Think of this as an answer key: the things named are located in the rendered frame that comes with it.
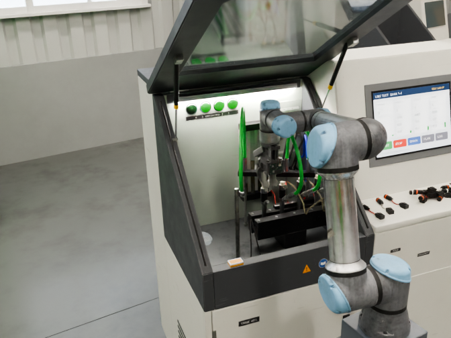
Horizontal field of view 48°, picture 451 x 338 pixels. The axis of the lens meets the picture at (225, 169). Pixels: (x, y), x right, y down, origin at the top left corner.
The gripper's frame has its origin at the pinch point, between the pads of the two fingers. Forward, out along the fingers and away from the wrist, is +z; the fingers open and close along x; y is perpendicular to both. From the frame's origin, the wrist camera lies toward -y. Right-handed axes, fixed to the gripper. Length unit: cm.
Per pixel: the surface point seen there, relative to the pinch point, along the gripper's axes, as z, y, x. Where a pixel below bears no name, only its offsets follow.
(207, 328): 39, 23, -34
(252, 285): 25.9, 22.8, -16.4
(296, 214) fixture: 13.5, 1.3, 12.3
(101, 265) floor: 111, -148, -57
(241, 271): 18.7, 22.8, -20.7
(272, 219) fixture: 13.5, 1.5, 1.4
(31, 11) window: -39, -388, -72
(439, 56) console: -41, -12, 88
